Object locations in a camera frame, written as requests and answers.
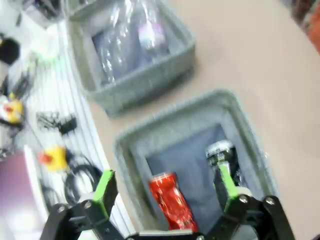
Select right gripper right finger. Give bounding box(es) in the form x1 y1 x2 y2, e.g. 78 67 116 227
206 165 298 240

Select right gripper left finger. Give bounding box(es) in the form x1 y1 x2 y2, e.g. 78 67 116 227
39 169 121 240

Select crushed red soda can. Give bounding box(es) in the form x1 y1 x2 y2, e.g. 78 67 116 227
148 172 200 232

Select dented black drink can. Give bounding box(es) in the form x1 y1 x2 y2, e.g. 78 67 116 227
204 140 251 198

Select grey basket labelled Can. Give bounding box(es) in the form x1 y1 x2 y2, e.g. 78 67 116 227
113 89 281 240

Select grey basket labelled Plastic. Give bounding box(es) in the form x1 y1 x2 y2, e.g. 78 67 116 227
67 0 197 119

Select yellow emergency stop button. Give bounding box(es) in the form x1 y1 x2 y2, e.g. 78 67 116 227
0 92 25 125
37 146 70 172

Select large clear plastic bottle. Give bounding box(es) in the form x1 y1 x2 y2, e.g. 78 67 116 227
99 0 171 86

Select person in orange hoodie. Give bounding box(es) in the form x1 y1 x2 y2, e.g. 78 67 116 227
306 7 320 55

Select black coiled cables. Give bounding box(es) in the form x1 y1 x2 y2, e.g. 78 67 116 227
39 159 104 205

